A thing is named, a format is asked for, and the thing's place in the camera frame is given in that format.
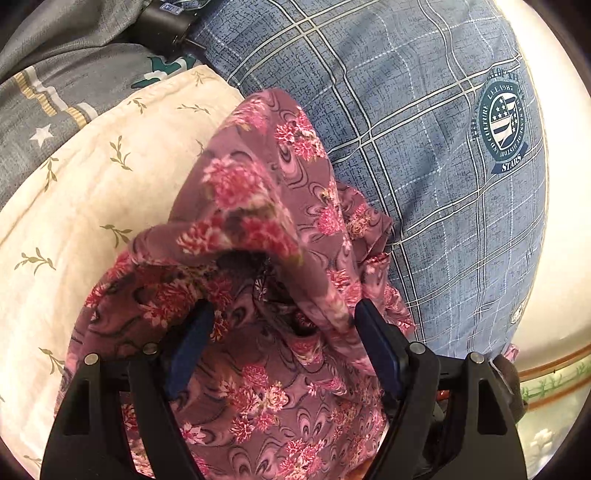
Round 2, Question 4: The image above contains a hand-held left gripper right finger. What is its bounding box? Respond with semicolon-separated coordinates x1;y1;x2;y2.
353;298;528;480

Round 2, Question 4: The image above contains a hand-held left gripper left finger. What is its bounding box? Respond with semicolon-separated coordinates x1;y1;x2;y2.
41;299;218;480

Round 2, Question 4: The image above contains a purple floral garment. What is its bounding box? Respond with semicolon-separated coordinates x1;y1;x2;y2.
54;89;419;480

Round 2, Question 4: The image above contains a cream leaf-print pillow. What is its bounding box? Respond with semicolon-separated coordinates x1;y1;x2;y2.
0;65;245;476

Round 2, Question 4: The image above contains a painted wooden bed board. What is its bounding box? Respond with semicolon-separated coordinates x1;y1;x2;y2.
515;348;591;462

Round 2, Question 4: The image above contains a blue plaid pillow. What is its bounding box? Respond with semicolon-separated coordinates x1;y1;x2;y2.
187;0;548;358

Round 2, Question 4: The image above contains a grey star-print blanket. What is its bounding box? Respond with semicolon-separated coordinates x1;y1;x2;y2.
0;0;204;208

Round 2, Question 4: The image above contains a black device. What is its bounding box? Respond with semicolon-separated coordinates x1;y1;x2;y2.
130;0;204;58

